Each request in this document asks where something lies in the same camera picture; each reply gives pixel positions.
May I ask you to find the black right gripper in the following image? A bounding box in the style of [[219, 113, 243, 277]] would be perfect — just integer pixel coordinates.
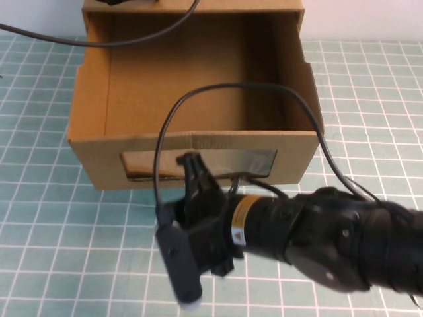
[[171, 151, 246, 278]]

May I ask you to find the cardboard drawer with window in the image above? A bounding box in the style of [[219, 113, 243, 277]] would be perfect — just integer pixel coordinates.
[[67, 11, 328, 192]]

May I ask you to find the brown cardboard box shell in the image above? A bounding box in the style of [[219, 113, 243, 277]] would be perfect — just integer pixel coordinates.
[[81, 0, 309, 34]]

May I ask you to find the green checked tablecloth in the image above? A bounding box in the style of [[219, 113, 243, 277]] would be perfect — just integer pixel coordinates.
[[0, 35, 423, 317]]

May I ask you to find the thin black wrist wire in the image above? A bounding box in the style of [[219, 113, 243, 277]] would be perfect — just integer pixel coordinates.
[[246, 177, 290, 199]]

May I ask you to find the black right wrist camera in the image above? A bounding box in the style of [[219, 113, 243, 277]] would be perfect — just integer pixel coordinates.
[[154, 218, 204, 311]]

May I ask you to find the black right camera cable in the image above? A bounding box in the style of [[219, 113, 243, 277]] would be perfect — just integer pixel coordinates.
[[153, 81, 381, 215]]

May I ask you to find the black camera cable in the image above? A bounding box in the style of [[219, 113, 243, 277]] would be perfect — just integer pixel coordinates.
[[153, 81, 381, 215], [0, 0, 201, 47]]

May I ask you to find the black left camera cable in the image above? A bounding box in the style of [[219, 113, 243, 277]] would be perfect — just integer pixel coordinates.
[[0, 0, 201, 47]]

